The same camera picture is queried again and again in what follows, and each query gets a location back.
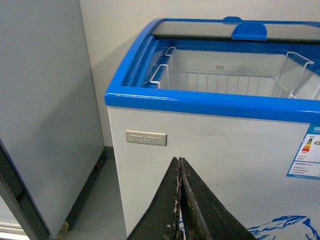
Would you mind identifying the glass sliding freezer lid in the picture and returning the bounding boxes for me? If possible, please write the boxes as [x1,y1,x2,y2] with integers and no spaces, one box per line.
[152,17,320,42]

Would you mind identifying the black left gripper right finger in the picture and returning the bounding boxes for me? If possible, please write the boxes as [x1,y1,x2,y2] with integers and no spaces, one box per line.
[179,157,255,240]

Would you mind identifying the white wire freezer basket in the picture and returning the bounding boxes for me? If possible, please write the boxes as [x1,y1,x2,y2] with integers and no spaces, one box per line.
[142,46,286,97]

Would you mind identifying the white blue chest freezer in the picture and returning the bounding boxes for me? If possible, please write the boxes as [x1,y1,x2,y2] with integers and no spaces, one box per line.
[104,18,320,240]

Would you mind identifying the grey upright cabinet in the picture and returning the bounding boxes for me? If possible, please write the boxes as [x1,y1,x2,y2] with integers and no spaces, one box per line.
[0,0,104,238]

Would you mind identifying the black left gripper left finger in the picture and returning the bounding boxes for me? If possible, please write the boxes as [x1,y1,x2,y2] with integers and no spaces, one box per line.
[127,157,184,240]

